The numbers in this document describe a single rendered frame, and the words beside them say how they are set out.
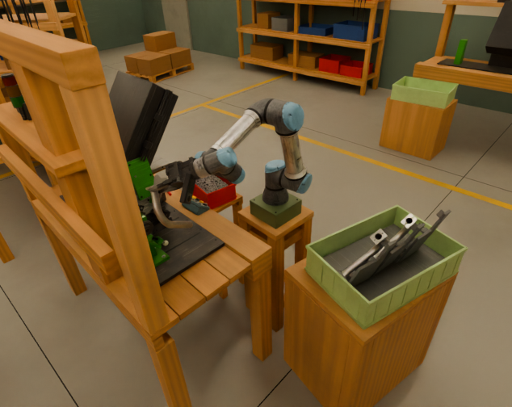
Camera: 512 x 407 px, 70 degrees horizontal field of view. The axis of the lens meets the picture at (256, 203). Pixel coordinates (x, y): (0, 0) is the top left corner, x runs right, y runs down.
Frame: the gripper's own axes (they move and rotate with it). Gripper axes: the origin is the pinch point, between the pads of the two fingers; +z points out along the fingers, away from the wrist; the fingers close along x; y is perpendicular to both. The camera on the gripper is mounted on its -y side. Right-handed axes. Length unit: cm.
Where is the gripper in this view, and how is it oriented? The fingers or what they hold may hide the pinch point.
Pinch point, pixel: (155, 191)
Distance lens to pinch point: 149.0
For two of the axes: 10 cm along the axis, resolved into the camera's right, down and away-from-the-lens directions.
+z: -9.0, 3.2, 3.0
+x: -3.6, -1.4, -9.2
